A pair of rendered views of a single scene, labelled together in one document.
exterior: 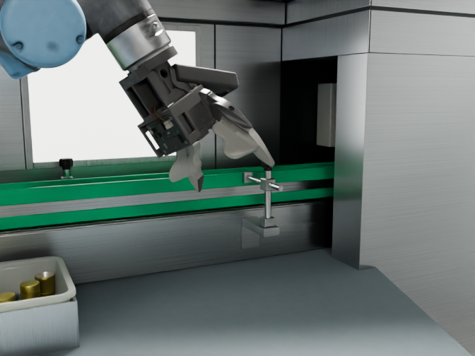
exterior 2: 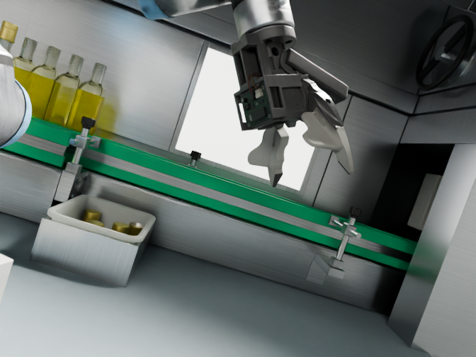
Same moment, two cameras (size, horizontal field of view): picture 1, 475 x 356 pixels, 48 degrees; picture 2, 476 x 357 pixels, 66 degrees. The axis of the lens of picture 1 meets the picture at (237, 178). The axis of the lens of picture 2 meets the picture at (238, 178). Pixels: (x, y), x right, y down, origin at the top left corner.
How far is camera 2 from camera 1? 27 cm
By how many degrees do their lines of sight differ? 19
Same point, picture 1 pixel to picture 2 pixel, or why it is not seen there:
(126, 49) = (247, 14)
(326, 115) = (425, 201)
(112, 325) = (163, 285)
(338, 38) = (461, 128)
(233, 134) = (320, 127)
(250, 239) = (316, 275)
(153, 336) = (188, 309)
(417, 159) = not seen: outside the picture
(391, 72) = not seen: outside the picture
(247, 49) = (372, 124)
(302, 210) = (372, 270)
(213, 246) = (282, 266)
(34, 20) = not seen: outside the picture
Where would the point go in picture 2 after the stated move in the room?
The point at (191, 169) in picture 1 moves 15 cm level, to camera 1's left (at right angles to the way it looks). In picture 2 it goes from (272, 161) to (186, 132)
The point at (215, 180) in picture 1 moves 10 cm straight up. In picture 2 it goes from (304, 212) to (317, 176)
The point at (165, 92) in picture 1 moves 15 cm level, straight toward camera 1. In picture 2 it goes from (268, 65) to (249, 13)
